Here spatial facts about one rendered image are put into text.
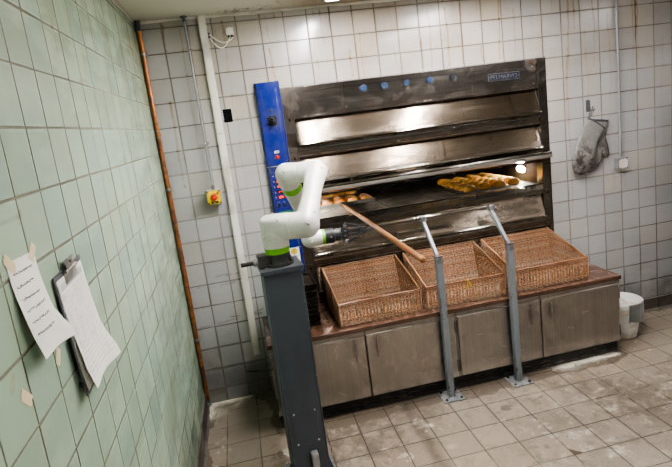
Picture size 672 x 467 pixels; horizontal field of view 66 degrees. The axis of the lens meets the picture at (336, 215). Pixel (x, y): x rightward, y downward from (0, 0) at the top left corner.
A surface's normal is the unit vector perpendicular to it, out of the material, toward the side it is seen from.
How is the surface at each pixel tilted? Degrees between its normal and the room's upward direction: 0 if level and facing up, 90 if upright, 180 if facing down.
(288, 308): 90
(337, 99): 91
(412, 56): 90
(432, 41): 90
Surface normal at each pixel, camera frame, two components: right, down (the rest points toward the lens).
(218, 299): 0.19, 0.16
